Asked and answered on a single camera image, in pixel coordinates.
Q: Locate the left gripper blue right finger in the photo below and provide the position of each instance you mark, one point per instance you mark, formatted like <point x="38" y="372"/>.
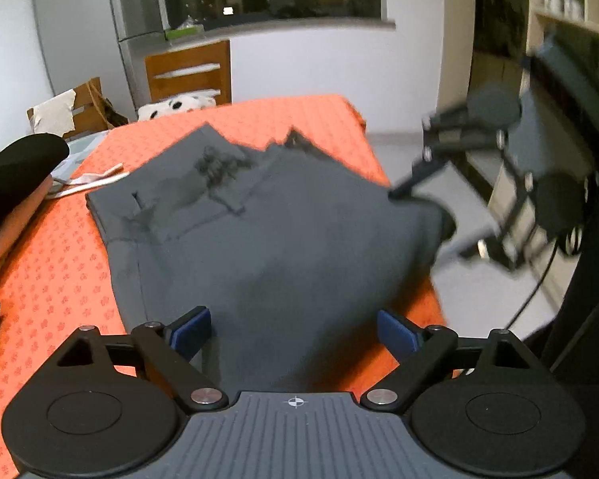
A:
<point x="424" y="358"/>

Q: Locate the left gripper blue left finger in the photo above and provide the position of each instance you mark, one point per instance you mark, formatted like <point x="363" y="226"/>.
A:
<point x="167" y="351"/>

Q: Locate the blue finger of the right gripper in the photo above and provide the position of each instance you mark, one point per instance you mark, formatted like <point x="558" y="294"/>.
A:
<point x="421" y="170"/>
<point x="486" y="244"/>

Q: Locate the grey trousers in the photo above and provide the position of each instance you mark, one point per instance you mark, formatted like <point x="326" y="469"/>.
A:
<point x="292" y="253"/>

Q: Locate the orange patterned table mat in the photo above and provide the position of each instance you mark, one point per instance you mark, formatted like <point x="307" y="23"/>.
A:
<point x="57" y="275"/>

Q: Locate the beige folded garment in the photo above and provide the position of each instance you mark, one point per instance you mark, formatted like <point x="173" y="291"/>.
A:
<point x="17" y="220"/>

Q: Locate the large black folded garment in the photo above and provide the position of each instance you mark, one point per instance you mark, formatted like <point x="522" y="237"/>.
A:
<point x="24" y="164"/>

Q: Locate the wooden chair at right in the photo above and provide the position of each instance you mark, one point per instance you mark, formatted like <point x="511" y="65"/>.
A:
<point x="196" y="69"/>

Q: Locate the polka dot plush pillow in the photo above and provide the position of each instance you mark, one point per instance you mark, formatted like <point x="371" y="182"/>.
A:
<point x="177" y="104"/>

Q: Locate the wooden chair with paper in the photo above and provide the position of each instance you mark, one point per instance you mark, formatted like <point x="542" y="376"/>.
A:
<point x="78" y="111"/>

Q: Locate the silver refrigerator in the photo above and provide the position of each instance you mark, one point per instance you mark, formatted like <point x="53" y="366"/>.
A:
<point x="108" y="39"/>

